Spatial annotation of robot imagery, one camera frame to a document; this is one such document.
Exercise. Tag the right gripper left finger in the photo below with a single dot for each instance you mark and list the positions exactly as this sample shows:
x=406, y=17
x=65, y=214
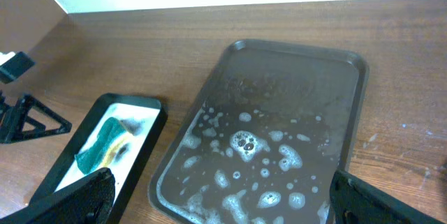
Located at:
x=88, y=200

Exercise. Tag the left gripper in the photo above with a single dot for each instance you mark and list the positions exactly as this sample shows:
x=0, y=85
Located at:
x=16, y=124

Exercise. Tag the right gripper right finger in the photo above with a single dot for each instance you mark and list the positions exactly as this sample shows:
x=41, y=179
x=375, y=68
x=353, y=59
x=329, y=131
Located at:
x=354, y=201

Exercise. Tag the green and yellow sponge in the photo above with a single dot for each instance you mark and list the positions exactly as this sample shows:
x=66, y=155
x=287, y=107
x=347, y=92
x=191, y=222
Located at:
x=89, y=160

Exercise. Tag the small dark soapy tray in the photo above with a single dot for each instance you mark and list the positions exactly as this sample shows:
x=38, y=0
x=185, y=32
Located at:
x=143, y=117

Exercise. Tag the large brown serving tray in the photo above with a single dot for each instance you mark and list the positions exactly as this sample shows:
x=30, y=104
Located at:
x=264, y=136

